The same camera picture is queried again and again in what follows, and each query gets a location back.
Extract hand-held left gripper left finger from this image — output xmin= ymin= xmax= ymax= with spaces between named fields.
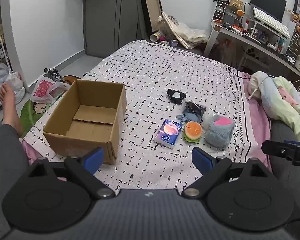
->
xmin=27 ymin=147 xmax=115 ymax=200

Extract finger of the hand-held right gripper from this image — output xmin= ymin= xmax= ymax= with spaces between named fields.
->
xmin=262 ymin=140 xmax=300 ymax=166

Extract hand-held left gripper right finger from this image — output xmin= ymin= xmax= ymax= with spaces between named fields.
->
xmin=182 ymin=147 xmax=272 ymax=200

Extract brown cardboard box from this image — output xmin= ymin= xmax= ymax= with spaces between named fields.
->
xmin=43 ymin=79 xmax=127 ymax=165

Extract grey and pink plush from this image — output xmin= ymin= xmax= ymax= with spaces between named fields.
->
xmin=202 ymin=114 xmax=235 ymax=147

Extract burger plush toy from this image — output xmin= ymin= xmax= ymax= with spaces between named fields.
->
xmin=182 ymin=121 xmax=203 ymax=143

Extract purple tissue pack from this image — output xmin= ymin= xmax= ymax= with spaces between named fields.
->
xmin=154 ymin=119 xmax=183 ymax=150

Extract plastic bag with blue knit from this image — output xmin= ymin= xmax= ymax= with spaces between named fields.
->
xmin=176 ymin=100 xmax=207 ymax=124

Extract pink bed sheet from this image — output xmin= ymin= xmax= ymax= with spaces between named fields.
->
xmin=230 ymin=71 xmax=273 ymax=173

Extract pastel duvet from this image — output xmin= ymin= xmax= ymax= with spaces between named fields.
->
xmin=249 ymin=71 xmax=300 ymax=143

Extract black frilly scrunchie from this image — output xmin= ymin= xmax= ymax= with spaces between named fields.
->
xmin=166 ymin=88 xmax=186 ymax=105

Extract green floor mat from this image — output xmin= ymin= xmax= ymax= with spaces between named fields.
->
xmin=19 ymin=97 xmax=57 ymax=133

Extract pink printed plastic bag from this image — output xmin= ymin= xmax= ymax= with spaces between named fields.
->
xmin=31 ymin=75 xmax=71 ymax=104

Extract black sneakers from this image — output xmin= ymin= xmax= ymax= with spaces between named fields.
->
xmin=43 ymin=67 xmax=65 ymax=82

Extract person's left leg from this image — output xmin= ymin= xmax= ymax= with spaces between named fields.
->
xmin=0 ymin=82 xmax=30 ymax=232

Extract white black-dashed bedspread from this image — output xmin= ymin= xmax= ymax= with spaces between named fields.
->
xmin=22 ymin=40 xmax=253 ymax=197

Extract white tied plastic bag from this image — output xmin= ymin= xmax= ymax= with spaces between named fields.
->
xmin=5 ymin=71 xmax=26 ymax=103

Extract orange bag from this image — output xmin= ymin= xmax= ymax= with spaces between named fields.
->
xmin=214 ymin=39 xmax=238 ymax=62

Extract white desk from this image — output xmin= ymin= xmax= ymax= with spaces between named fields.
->
xmin=204 ymin=21 xmax=300 ymax=80

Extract white keyboard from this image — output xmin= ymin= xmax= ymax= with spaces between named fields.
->
xmin=252 ymin=7 xmax=290 ymax=38

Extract cream printed tote bag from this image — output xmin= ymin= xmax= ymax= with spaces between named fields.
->
xmin=161 ymin=12 xmax=190 ymax=50

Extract grey wardrobe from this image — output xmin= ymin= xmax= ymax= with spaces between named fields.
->
xmin=82 ymin=0 xmax=150 ymax=58

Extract small drawer organizer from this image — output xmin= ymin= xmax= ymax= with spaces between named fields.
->
xmin=214 ymin=0 xmax=237 ymax=22

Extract black monitor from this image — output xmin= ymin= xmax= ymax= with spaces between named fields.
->
xmin=250 ymin=0 xmax=287 ymax=22

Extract white charging cable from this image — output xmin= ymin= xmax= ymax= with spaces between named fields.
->
xmin=247 ymin=76 xmax=276 ymax=102

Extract black cable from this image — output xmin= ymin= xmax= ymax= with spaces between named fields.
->
xmin=227 ymin=66 xmax=251 ymax=80

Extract black picture frame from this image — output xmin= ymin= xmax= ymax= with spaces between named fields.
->
xmin=139 ymin=0 xmax=163 ymax=42

